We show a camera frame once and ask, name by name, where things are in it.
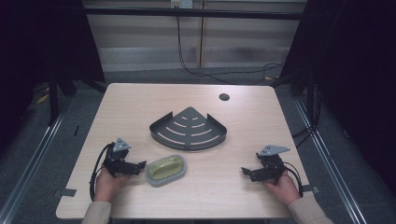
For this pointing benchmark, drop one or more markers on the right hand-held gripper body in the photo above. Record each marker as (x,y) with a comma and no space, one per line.
(271,165)

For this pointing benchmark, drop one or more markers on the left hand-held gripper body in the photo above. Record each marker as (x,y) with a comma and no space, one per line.
(115,161)

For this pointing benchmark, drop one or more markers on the grey soap dish green insert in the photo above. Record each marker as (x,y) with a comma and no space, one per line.
(166,170)

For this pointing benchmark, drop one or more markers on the person's left hand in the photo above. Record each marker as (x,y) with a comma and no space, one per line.
(107,186)

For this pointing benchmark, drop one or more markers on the person's right hand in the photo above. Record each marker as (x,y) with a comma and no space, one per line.
(284,189)

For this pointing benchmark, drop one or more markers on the grey tape strip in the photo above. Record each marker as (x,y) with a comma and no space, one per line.
(310,188)
(64,192)

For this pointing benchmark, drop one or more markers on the small black floor tape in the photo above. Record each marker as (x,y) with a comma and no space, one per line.
(76,130)

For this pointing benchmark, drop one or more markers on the black metal corner shelf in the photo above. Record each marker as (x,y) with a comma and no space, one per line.
(188,132)

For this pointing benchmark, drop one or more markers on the black metal stand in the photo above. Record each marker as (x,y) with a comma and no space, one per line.
(53,99)

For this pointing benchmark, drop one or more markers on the yellow floor tape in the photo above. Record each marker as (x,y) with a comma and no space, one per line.
(42,99)

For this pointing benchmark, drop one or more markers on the black curtain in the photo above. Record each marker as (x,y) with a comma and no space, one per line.
(37,46)
(358,68)

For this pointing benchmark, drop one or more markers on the metal floor rail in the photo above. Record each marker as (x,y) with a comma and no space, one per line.
(330,161)
(34,161)

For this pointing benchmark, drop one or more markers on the black horizontal frame bar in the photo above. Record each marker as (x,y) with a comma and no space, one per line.
(193,13)

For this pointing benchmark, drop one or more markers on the white wall outlet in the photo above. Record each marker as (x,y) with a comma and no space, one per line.
(181,3)

